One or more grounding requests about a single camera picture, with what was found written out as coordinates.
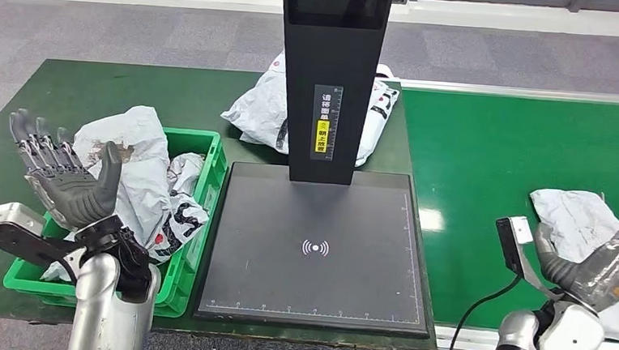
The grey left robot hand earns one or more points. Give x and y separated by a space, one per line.
72 191

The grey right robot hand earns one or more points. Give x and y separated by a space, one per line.
599 277

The plain grey-white parcel bag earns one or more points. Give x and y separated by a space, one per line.
140 131
576 217

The white parcel with black print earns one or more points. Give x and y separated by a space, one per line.
183 214

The green conveyor belt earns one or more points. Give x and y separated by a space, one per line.
477 162

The white crumpled parcel bag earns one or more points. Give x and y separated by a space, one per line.
259 111

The black inbound scanning machine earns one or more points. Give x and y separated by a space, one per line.
312 217

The green plastic crate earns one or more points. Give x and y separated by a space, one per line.
193 145

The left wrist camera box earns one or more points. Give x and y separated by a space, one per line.
8 220

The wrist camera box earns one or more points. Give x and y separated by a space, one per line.
512 242
8 220

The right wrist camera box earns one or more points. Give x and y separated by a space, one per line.
512 242

